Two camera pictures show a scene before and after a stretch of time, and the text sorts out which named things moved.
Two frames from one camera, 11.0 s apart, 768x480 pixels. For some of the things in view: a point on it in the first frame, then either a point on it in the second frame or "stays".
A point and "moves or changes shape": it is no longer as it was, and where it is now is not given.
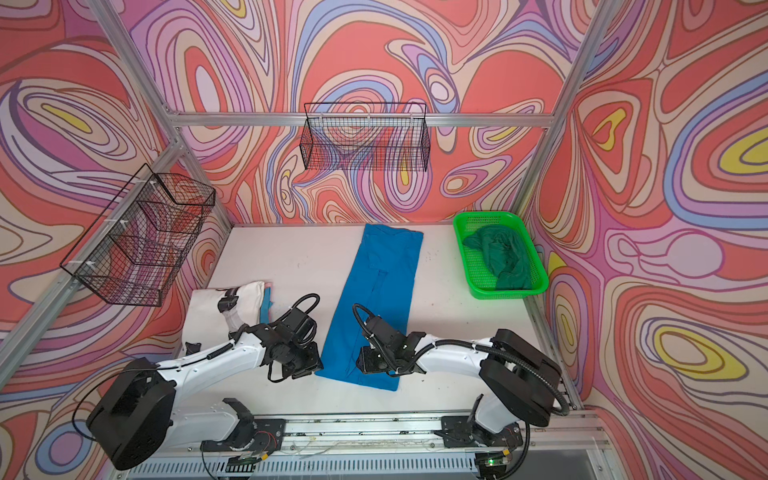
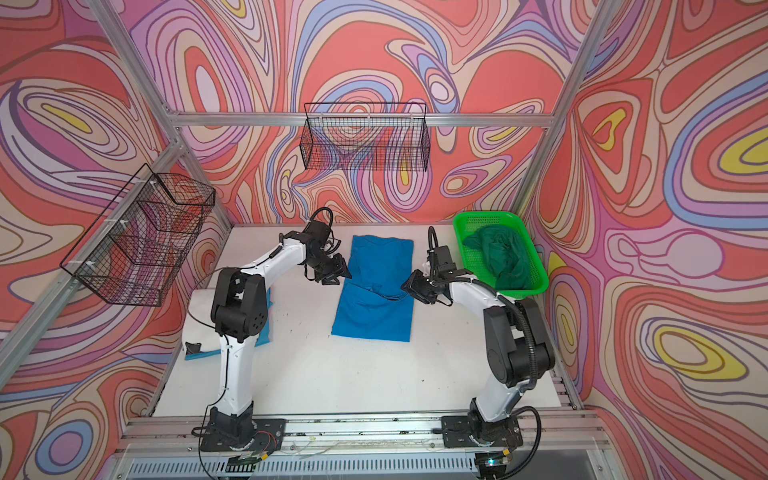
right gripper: (368, 364) -> (415, 285)
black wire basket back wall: (366, 136) stays
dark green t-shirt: (506, 254) stays
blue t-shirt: (382, 276) moves or changes shape
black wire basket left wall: (132, 247) stays
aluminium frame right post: (601, 14) stays
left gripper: (315, 364) -> (342, 269)
